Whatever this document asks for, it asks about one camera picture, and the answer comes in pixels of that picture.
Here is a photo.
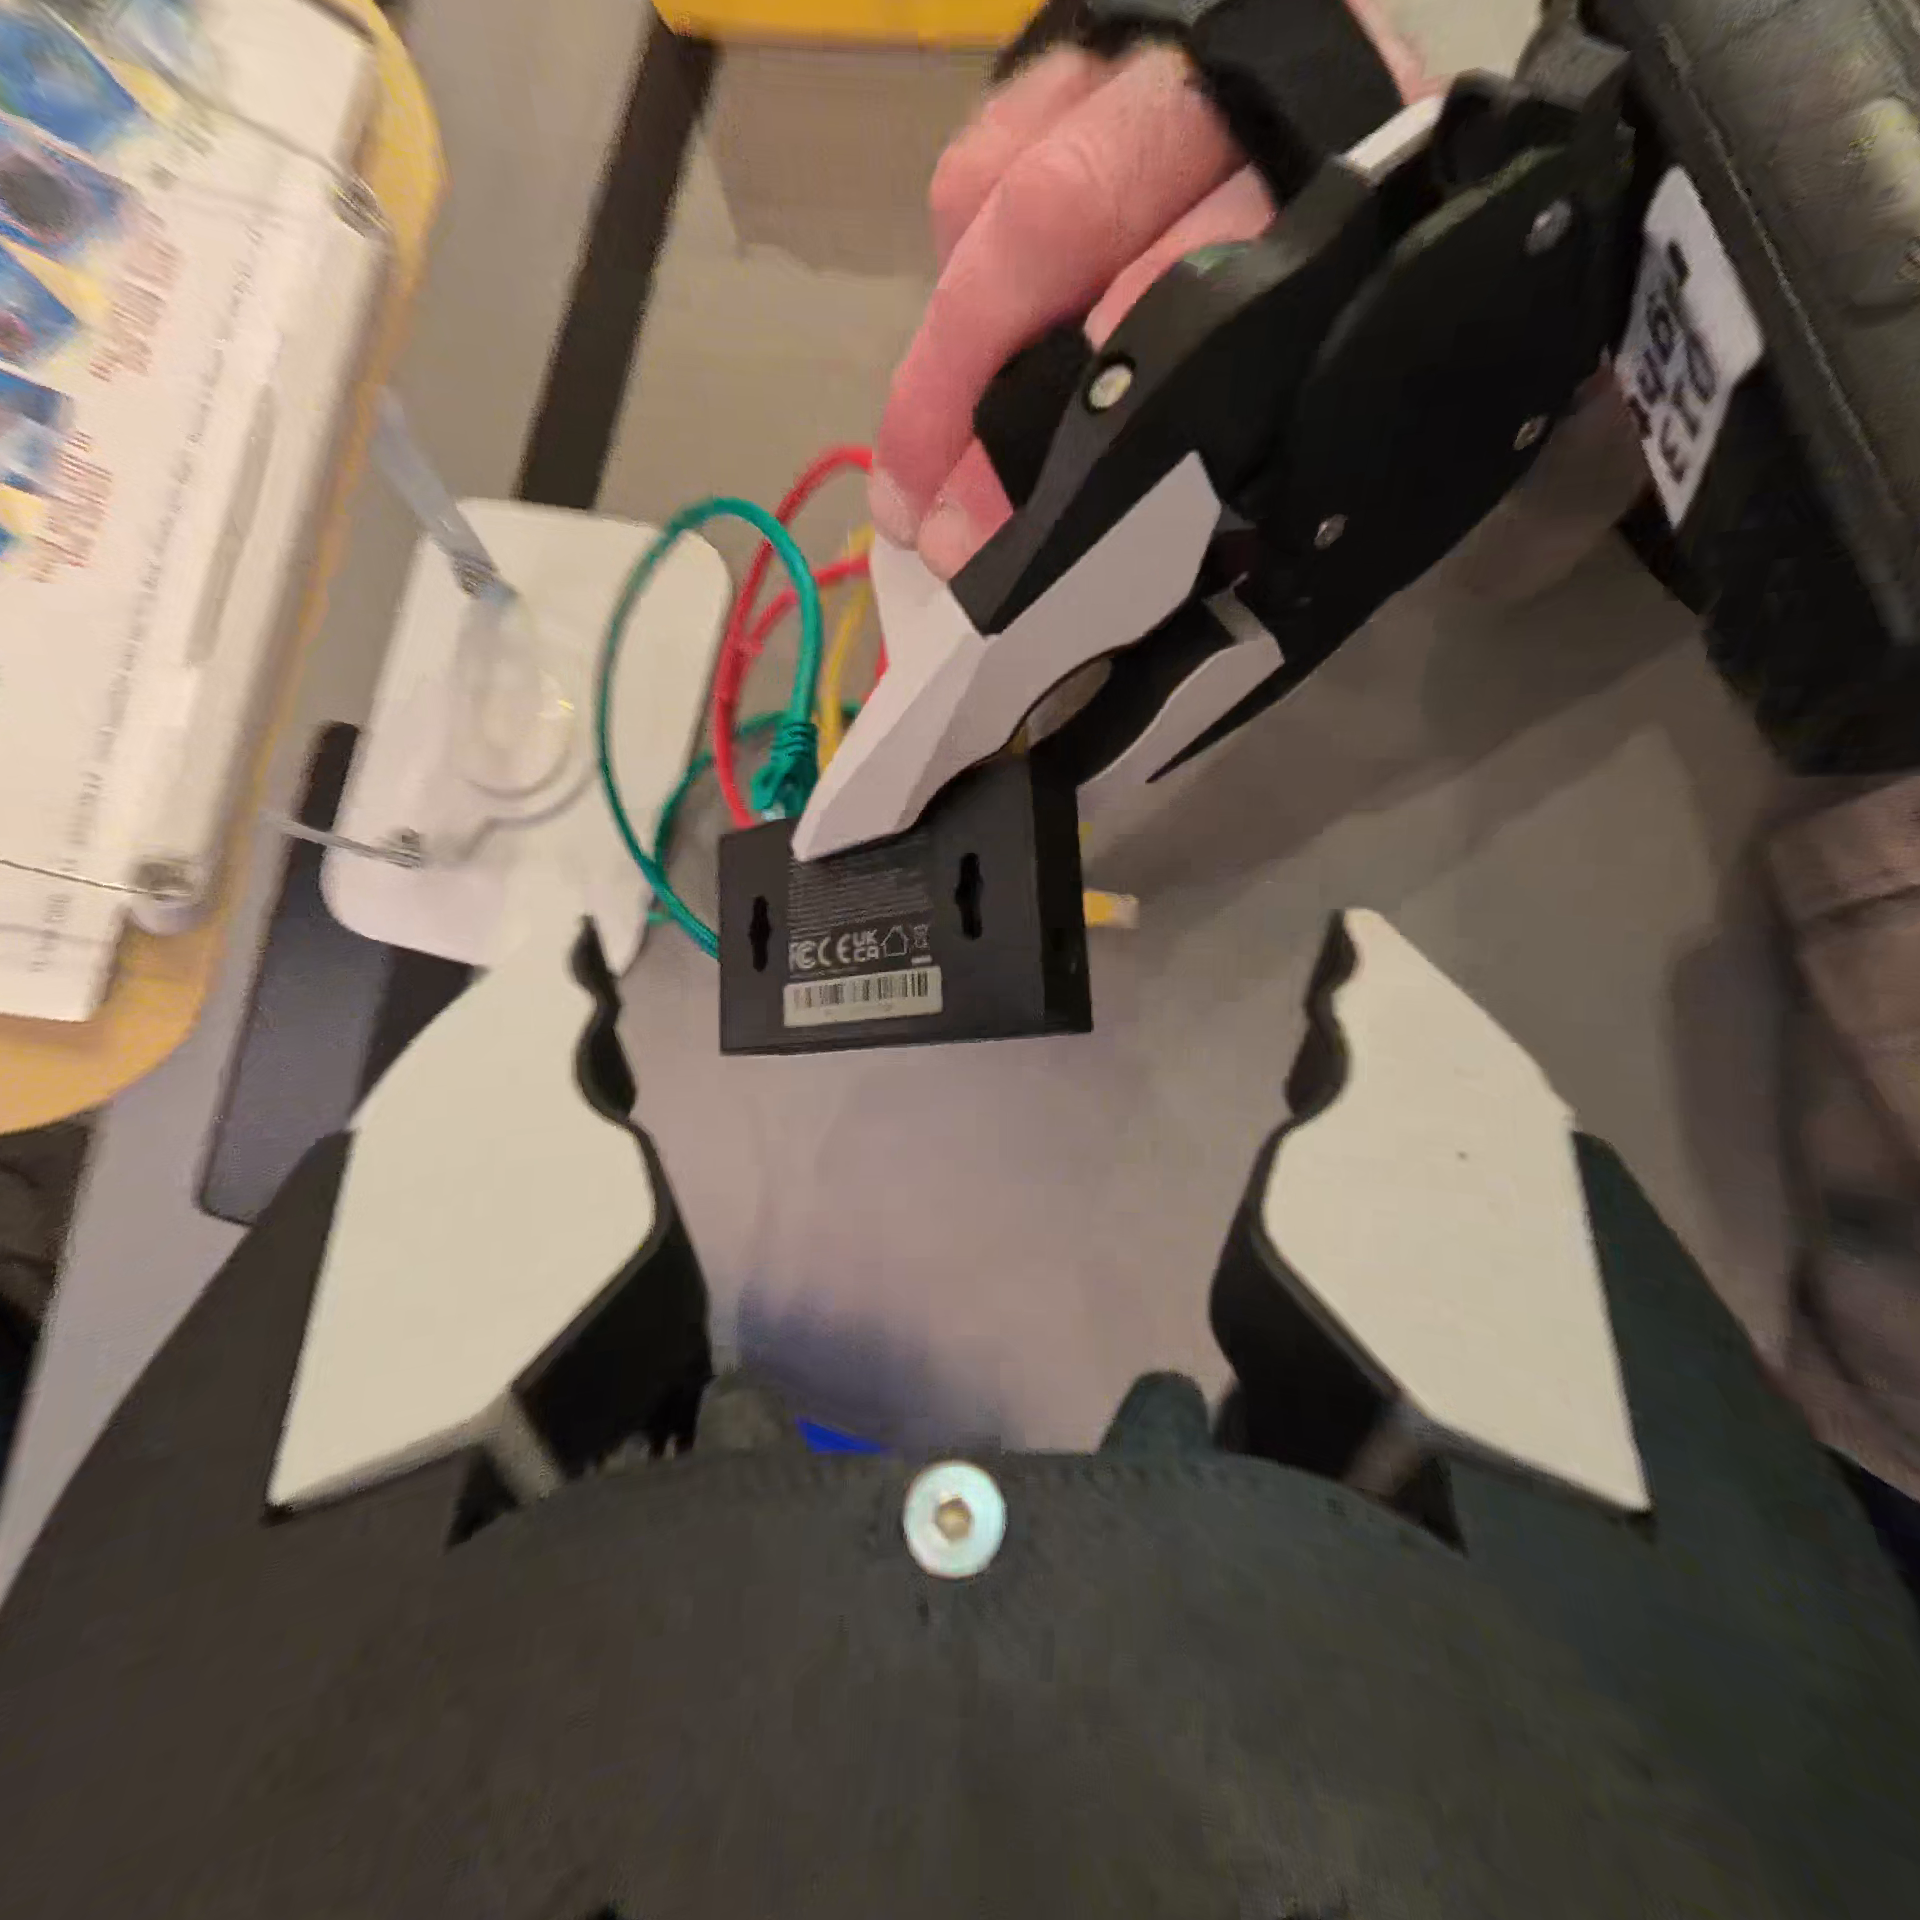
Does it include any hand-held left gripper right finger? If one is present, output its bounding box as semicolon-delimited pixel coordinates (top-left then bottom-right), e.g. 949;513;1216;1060
1208;907;1653;1519

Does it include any red ethernet cable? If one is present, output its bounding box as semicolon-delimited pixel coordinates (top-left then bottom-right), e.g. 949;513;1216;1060
712;445;879;831

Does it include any acrylic sign holder with paper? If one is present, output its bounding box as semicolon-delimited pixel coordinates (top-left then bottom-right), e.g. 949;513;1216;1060
0;0;447;1139

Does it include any person's right hand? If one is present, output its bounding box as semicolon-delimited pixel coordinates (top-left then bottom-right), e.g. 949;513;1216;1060
874;44;1291;580

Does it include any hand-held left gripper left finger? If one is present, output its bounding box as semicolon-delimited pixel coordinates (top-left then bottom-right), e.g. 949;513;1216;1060
264;914;715;1512

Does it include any yellow ethernet cable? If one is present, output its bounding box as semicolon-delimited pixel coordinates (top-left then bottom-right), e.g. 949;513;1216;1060
816;525;1142;933

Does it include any green ethernet cable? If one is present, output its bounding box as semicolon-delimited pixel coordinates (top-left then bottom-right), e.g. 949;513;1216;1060
596;498;863;962

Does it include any person's plaid shirt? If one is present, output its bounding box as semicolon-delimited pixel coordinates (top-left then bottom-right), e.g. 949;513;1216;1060
1761;764;1920;1503

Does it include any black network switch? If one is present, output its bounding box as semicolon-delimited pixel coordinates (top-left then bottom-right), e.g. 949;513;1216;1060
715;757;1094;1056

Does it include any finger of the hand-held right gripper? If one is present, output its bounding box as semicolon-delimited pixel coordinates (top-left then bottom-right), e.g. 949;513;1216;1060
1033;589;1300;791
789;450;1223;864

